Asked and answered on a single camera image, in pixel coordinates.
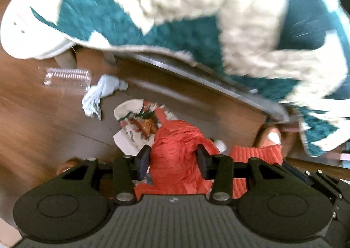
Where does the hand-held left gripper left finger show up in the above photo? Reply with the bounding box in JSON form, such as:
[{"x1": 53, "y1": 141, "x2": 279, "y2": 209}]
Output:
[{"x1": 61, "y1": 145, "x2": 151, "y2": 205}]

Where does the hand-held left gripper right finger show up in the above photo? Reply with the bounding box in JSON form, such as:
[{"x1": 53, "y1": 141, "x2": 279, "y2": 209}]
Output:
[{"x1": 197, "y1": 145, "x2": 287, "y2": 206}]

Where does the red plastic bag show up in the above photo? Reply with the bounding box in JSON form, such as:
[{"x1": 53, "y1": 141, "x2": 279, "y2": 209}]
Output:
[{"x1": 134, "y1": 108, "x2": 219, "y2": 201}]

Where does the light blue bag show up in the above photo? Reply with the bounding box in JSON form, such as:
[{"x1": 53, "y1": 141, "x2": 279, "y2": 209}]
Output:
[{"x1": 81, "y1": 74, "x2": 129, "y2": 121}]

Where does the white printed paper wrapper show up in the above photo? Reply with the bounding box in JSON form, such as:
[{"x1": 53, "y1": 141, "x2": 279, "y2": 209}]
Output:
[{"x1": 113, "y1": 99, "x2": 181, "y2": 156}]

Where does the orange quilted cloth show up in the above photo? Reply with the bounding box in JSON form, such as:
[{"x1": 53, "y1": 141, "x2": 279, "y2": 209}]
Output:
[{"x1": 208, "y1": 144, "x2": 283, "y2": 201}]

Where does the person's right foot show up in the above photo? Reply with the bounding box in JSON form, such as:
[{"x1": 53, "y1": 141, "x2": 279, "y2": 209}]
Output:
[{"x1": 253, "y1": 123, "x2": 290, "y2": 157}]

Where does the person's foot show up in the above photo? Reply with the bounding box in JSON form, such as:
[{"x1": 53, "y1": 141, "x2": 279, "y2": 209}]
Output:
[
  {"x1": 253, "y1": 123, "x2": 290, "y2": 157},
  {"x1": 56, "y1": 158, "x2": 80, "y2": 176}
]

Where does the person's left foot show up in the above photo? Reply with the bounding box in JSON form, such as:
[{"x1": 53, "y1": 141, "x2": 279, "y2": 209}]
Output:
[{"x1": 56, "y1": 158, "x2": 80, "y2": 176}]

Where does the clear plastic tray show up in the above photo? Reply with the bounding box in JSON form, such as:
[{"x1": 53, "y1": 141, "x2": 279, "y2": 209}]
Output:
[{"x1": 43, "y1": 67, "x2": 91, "y2": 92}]

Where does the teal and white blanket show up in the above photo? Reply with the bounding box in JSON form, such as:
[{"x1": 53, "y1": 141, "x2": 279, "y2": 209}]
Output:
[{"x1": 23, "y1": 0, "x2": 350, "y2": 157}]

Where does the pale upholstered chair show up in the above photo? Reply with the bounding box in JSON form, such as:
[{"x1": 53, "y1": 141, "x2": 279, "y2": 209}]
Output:
[{"x1": 0, "y1": 0, "x2": 78, "y2": 69}]

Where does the dark teal bed sheet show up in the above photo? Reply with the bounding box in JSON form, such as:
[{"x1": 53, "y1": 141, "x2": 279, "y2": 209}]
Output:
[{"x1": 276, "y1": 0, "x2": 350, "y2": 55}]

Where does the metal bed frame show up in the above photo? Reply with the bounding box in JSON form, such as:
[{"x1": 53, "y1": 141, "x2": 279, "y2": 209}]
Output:
[{"x1": 102, "y1": 49, "x2": 290, "y2": 124}]

